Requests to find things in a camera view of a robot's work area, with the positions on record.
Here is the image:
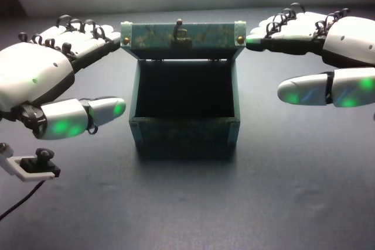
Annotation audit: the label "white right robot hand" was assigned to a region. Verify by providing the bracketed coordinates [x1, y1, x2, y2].
[245, 2, 375, 109]

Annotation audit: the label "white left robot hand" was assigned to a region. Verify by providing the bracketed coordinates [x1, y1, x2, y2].
[0, 14, 127, 141]

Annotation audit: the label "teal box lid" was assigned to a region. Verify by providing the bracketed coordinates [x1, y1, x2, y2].
[120, 18, 247, 63]

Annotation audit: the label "teal box body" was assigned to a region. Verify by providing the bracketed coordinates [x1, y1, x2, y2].
[128, 56, 241, 155]

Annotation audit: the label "wrist camera on white bracket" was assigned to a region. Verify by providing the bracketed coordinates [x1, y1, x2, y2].
[0, 141, 62, 181]

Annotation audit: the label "black camera cable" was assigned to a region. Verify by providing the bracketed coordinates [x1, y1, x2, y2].
[0, 179, 46, 221]

